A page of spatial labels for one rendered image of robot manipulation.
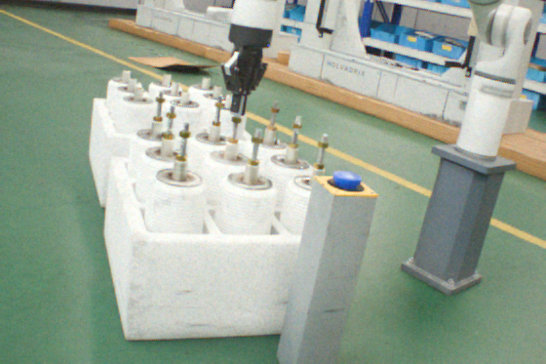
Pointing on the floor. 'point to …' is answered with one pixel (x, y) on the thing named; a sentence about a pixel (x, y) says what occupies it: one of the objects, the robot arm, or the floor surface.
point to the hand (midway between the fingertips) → (239, 104)
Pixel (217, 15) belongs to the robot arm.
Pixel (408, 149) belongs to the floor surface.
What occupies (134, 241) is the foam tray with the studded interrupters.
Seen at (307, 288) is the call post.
